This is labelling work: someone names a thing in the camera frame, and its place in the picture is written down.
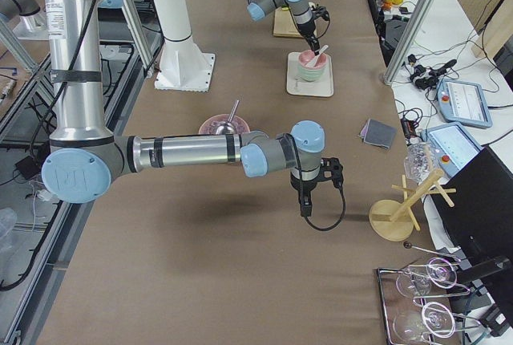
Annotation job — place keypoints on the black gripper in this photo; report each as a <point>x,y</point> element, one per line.
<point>308,32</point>
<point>303,187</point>

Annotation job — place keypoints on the small pink bowl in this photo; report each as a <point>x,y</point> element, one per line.
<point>306,56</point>

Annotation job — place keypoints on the white ceramic spoon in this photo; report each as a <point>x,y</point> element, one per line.
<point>313,62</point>

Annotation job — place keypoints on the green bowl stack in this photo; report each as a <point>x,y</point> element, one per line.
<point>310,74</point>

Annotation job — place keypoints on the large pink ice bowl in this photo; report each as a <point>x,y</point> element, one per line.
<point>210,125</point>

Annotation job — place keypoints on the bamboo cutting board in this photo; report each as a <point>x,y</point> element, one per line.
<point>283,25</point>

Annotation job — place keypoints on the cream rabbit tray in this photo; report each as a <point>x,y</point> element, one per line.
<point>320,88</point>

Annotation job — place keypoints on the grey folded cloth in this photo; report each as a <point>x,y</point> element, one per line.
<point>378,134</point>

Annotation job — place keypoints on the wooden cup tree stand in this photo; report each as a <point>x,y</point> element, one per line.
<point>394,220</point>

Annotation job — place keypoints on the metal ice scoop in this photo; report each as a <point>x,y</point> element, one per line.
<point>225,127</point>

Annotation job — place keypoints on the blue teach pendant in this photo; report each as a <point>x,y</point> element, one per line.
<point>463,102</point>
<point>454,146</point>

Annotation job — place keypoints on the wine glass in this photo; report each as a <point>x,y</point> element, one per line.
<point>419,280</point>
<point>423,326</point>

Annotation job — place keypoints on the black monitor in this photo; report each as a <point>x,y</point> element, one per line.
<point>480,222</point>

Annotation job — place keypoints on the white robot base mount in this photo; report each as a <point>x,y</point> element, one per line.
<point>183,66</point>

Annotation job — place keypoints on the aluminium frame post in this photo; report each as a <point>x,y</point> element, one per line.
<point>406,41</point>

